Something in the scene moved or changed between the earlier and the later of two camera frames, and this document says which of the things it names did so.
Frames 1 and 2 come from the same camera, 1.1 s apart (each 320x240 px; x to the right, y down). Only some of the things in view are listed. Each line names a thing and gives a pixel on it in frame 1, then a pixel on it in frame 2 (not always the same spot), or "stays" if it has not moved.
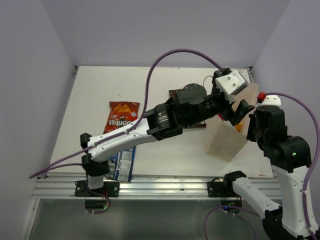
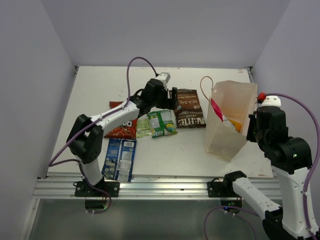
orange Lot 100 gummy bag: x=239 y=127 stays
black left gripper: x=228 y=113 -> x=169 y=103
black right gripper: x=250 y=135 stays
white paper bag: x=224 y=140 stays
